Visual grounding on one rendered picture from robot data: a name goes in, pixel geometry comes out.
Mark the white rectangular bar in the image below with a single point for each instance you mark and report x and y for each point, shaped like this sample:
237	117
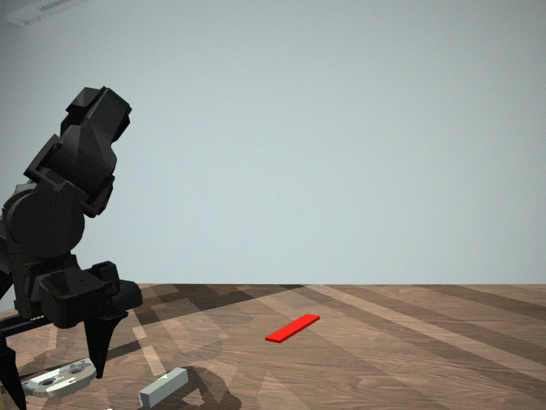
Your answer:
161	388

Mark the red flat bar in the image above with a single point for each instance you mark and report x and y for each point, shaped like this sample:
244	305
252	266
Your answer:
292	328

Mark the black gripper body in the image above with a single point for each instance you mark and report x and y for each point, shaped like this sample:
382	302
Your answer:
129	296

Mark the white metal plate with two round holes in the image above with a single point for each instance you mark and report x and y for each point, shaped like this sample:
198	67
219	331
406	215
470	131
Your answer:
61	382

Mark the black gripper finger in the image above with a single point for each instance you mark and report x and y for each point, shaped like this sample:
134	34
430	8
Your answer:
98	335
10	379

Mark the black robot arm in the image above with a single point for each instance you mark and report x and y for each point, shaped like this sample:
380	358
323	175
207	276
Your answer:
70	176

